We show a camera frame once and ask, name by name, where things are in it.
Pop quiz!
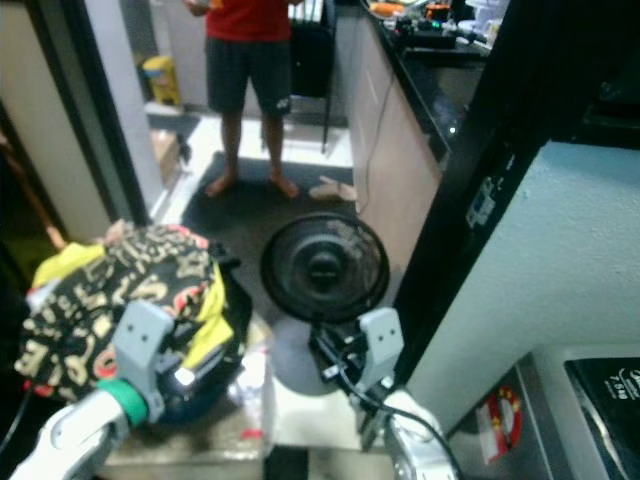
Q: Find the black floor fan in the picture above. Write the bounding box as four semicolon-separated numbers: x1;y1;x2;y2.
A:
258;212;391;396

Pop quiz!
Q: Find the dark floor mat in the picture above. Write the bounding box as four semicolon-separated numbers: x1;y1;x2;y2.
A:
180;150;361;331

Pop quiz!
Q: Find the cardboard box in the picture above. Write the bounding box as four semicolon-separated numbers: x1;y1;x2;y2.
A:
150;130;186;186

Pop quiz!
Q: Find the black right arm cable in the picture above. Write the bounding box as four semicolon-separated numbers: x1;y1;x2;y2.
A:
315;335;451;451

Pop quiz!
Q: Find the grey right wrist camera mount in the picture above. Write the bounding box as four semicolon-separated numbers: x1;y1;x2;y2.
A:
355;307;406;406

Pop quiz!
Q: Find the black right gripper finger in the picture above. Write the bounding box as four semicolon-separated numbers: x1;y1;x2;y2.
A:
310;322;346;366

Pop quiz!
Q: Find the black chair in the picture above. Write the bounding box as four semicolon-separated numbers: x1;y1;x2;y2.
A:
292;0;336;153

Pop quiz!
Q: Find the person in red shirt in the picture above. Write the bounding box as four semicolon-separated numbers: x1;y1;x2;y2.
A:
182;0;306;199

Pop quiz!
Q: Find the black door with hinge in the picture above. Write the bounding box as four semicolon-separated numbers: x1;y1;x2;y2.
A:
390;0;640;386

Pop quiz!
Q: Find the black gold-print garment pile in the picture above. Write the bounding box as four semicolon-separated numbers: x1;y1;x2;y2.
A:
15;222;251;401

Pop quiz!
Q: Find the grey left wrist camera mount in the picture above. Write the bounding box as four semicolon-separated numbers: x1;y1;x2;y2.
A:
112;300;176;421

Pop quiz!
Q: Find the beige slipper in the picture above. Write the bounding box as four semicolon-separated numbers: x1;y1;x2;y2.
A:
308;175;358;203

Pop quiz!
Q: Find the yellow bin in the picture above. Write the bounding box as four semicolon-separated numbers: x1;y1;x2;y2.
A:
142;55;183;109

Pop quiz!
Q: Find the brown kitchen counter cabinet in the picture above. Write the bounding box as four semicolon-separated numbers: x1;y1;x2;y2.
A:
332;0;491;281

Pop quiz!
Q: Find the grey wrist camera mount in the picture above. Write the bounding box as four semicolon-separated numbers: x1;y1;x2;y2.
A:
355;307;406;406
112;300;176;421

